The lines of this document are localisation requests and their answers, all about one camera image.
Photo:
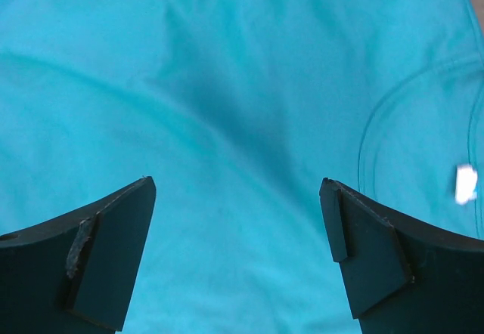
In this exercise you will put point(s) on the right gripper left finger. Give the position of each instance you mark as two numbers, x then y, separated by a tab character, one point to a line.
76	273

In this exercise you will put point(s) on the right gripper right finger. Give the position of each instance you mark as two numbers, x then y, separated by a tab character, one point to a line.
402	275

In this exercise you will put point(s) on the teal t shirt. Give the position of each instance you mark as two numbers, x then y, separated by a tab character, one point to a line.
238	109

